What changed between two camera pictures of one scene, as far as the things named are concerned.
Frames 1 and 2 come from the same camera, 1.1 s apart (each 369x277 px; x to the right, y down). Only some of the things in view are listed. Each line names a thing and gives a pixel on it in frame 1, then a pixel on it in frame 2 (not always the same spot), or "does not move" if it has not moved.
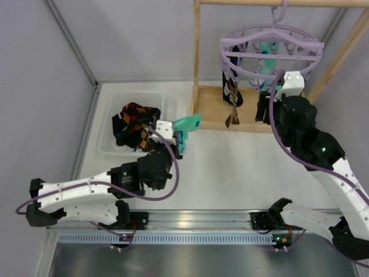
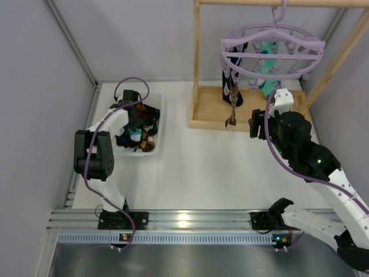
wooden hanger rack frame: x=217 y=116 does not move
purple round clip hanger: x=262 y=53 does not move
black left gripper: x=177 y=141 → x=134 y=119
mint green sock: x=183 y=126 → x=135 y=134
